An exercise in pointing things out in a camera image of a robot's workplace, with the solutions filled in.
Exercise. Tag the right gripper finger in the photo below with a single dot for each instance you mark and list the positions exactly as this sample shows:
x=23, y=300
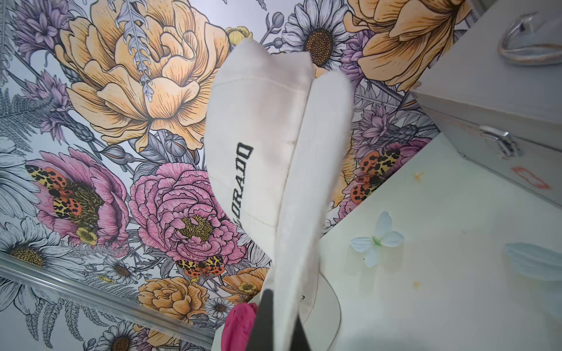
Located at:
x=262, y=334

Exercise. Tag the pink cap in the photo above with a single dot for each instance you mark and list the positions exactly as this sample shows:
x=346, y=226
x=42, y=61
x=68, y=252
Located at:
x=238, y=327

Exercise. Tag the silver metal case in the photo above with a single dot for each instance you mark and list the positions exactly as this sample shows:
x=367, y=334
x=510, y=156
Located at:
x=496, y=94

